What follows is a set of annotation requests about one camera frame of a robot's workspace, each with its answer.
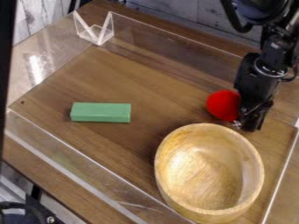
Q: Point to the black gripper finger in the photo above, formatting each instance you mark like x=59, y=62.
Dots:
x=257, y=117
x=241, y=121

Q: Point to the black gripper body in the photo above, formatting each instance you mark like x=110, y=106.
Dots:
x=256, y=84

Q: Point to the red plush strawberry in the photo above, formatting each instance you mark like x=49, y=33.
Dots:
x=222, y=105

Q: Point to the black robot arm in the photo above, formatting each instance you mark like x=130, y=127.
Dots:
x=277, y=16

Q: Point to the wooden bowl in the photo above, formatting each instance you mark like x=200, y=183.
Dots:
x=209, y=173

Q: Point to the green rectangular block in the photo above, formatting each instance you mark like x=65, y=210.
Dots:
x=101, y=112

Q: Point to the clear acrylic tray wall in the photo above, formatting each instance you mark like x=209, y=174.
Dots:
x=97, y=165

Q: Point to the clear acrylic corner bracket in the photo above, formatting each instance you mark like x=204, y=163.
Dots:
x=97, y=34

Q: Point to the black clamp bracket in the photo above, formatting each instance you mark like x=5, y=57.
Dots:
x=37, y=211

